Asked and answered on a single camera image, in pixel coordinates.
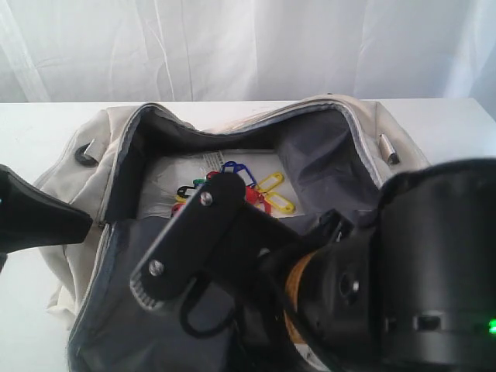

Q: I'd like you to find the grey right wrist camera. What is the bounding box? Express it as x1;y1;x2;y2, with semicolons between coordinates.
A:
129;173;246;311

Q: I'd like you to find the colourful key tag bunch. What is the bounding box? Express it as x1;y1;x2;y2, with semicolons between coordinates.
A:
170;160;297;217

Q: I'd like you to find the white backdrop curtain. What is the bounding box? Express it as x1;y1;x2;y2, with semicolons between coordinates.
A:
1;1;495;105

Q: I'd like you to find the cream fabric duffel bag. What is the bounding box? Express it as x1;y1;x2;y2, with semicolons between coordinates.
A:
37;95;429;371

